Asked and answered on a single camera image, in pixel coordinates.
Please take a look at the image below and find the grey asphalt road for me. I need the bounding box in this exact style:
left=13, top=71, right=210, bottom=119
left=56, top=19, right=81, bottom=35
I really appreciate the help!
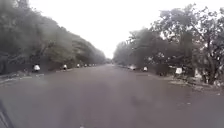
left=0, top=63, right=224, bottom=128

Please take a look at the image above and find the row of white roadside markers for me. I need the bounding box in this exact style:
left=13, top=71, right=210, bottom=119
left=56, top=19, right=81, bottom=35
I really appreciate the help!
left=126, top=64, right=184, bottom=76
left=32, top=62, right=101, bottom=73

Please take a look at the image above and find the row of trees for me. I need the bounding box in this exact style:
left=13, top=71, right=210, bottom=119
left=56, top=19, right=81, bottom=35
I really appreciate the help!
left=0, top=0, right=108, bottom=76
left=112, top=3, right=224, bottom=86

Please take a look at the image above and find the dirt verge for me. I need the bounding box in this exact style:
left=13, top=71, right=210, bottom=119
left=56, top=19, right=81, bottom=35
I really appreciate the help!
left=0, top=70, right=46, bottom=86
left=166, top=75, right=224, bottom=96

